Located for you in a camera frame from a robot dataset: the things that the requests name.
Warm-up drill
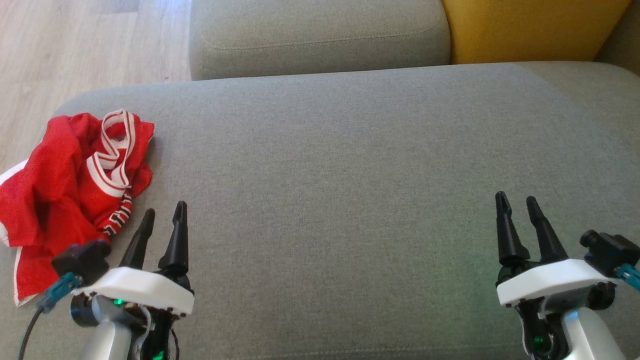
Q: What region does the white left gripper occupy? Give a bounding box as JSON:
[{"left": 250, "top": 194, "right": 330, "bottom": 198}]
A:
[{"left": 86, "top": 201, "right": 195, "bottom": 360}]

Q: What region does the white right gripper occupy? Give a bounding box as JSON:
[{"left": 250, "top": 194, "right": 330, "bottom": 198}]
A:
[{"left": 495, "top": 191, "right": 608, "bottom": 360}]

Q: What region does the red basketball jersey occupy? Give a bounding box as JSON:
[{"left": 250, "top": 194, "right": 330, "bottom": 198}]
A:
[{"left": 25, "top": 109, "right": 155, "bottom": 238}]

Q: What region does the grey sofa seat cushion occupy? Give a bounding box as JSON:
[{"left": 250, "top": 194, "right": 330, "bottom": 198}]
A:
[{"left": 0, "top": 61, "right": 640, "bottom": 360}]

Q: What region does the yellow pillow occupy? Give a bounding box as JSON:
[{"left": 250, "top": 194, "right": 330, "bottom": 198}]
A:
[{"left": 441, "top": 0, "right": 632, "bottom": 65}]

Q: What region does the grey sofa corner cushion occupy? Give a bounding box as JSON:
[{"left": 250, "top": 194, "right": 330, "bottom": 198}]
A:
[{"left": 595, "top": 9, "right": 640, "bottom": 77}]

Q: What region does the grey sofa back cushion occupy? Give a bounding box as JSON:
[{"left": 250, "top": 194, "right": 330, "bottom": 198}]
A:
[{"left": 189, "top": 0, "right": 452, "bottom": 81}]

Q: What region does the left teal-plug black cable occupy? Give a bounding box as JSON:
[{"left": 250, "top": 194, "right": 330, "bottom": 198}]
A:
[{"left": 17, "top": 272, "right": 83, "bottom": 360}]

